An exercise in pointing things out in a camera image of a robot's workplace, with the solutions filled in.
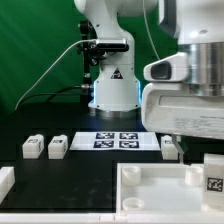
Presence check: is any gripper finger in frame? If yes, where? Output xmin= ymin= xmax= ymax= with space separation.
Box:
xmin=172 ymin=135 xmax=184 ymax=164

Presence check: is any white block left edge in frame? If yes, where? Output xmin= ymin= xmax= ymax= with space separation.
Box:
xmin=0 ymin=167 xmax=15 ymax=204

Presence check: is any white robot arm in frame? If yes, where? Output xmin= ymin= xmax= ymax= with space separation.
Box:
xmin=74 ymin=0 xmax=224 ymax=140

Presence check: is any white cable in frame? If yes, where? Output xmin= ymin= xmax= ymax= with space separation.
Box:
xmin=14 ymin=38 xmax=98 ymax=111

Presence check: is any white square tabletop tray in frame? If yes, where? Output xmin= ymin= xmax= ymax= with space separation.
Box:
xmin=116 ymin=163 xmax=224 ymax=214

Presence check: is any white sheet with markers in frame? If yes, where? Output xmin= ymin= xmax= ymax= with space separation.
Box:
xmin=70 ymin=132 xmax=160 ymax=151

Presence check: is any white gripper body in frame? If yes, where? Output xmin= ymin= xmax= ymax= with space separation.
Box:
xmin=141 ymin=83 xmax=224 ymax=140

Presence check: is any silver camera on stand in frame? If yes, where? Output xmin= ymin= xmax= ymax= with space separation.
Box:
xmin=96 ymin=38 xmax=129 ymax=52

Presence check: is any white front table rail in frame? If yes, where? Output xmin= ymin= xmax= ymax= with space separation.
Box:
xmin=0 ymin=213 xmax=224 ymax=224

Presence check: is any black cable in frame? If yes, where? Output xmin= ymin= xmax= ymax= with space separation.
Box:
xmin=19 ymin=83 xmax=95 ymax=105

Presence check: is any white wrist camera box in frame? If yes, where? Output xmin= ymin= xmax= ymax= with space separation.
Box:
xmin=143 ymin=52 xmax=189 ymax=82

